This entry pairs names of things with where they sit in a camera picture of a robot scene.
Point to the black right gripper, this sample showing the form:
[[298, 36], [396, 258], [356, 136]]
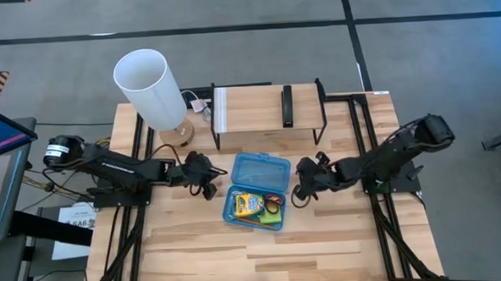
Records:
[[325, 175]]

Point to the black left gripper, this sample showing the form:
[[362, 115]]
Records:
[[197, 170]]

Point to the blue plastic pencil case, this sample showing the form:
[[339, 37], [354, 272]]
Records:
[[258, 172]]

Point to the yellow green crayon box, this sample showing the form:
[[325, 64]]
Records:
[[249, 204]]

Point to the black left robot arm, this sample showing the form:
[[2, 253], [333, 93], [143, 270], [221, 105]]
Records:
[[120, 167]]

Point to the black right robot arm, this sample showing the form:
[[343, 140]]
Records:
[[386, 153]]

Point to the white pink plug adapter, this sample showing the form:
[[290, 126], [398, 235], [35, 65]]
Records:
[[198, 105]]

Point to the wooden shelf riser black legs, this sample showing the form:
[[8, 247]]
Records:
[[253, 108]]

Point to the white lamp with wooden base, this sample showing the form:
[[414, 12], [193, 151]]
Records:
[[146, 90]]

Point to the white printed paper sheet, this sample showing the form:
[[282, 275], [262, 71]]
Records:
[[73, 245]]

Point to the black stand beam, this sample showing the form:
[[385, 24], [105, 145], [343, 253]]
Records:
[[47, 227]]

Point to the tilted dark blue screen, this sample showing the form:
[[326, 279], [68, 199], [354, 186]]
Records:
[[0, 134]]

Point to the black aluminium frame rails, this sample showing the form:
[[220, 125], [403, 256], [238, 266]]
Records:
[[134, 272], [382, 236]]

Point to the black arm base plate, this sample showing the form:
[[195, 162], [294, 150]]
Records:
[[109, 201], [405, 182]]

